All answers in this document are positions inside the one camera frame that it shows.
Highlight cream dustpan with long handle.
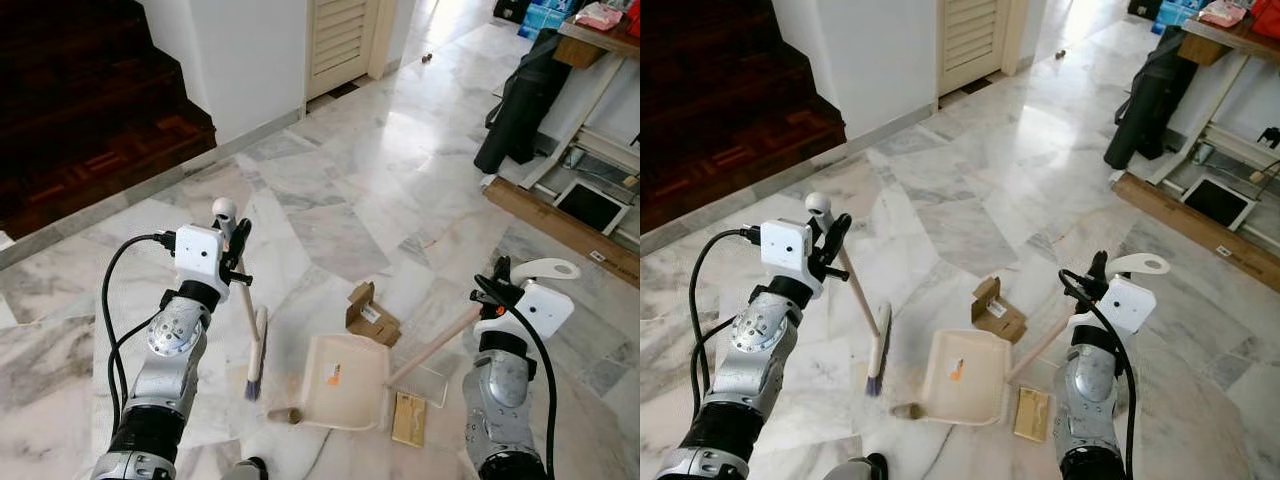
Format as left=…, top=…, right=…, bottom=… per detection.
left=920, top=253, right=1171, bottom=426
left=298, top=258, right=583, bottom=433

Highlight wooden base plank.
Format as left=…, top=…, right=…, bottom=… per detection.
left=1112, top=172, right=1280, bottom=293
left=483, top=177, right=641, bottom=289

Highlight small brown cardboard box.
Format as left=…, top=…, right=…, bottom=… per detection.
left=345, top=282, right=403, bottom=348
left=970, top=277, right=1028, bottom=344

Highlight clear plastic wrapper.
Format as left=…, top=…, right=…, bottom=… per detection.
left=395, top=365, right=451, bottom=409
left=1020, top=355, right=1066, bottom=396

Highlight small flat cardboard piece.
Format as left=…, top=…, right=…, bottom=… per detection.
left=391, top=392, right=429, bottom=448
left=1013, top=387, right=1053, bottom=444

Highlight dark wooden stairs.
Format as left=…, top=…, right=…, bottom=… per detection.
left=640, top=0, right=849, bottom=236
left=0, top=0, right=218, bottom=241

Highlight tall black bag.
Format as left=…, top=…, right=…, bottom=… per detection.
left=1103, top=25, right=1199, bottom=171
left=473, top=28, right=573, bottom=176

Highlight cream louvered door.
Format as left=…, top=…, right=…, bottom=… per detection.
left=937, top=0, right=1031, bottom=98
left=305, top=0, right=399, bottom=101

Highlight brown wooden table top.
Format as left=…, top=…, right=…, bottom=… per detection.
left=1178, top=15, right=1280, bottom=69
left=558, top=18, right=641, bottom=71

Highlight blue box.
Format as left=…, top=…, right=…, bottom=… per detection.
left=1150, top=0, right=1201, bottom=36
left=517, top=0, right=571, bottom=41

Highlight pink packet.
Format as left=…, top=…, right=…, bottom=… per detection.
left=1198, top=0, right=1249, bottom=29
left=575, top=2, right=626, bottom=31

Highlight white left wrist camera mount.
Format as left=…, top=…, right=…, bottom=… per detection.
left=172, top=225, right=233, bottom=301
left=758, top=218, right=823, bottom=299

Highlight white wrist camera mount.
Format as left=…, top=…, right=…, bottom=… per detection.
left=758, top=218, right=823, bottom=299
left=1070, top=275, right=1159, bottom=336
left=475, top=282, right=576, bottom=341
left=172, top=225, right=233, bottom=301

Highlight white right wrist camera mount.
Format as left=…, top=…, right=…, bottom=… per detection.
left=475, top=282, right=576, bottom=341
left=1070, top=275, right=1159, bottom=336

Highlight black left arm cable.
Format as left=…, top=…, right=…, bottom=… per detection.
left=688, top=226, right=766, bottom=421
left=100, top=230, right=179, bottom=436

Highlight black screen with white frame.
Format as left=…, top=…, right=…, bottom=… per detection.
left=553, top=180, right=631, bottom=236
left=1180, top=177, right=1259, bottom=231

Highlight white metal shelf frame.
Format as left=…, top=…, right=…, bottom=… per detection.
left=520, top=50, right=641, bottom=201
left=1150, top=48, right=1280, bottom=196

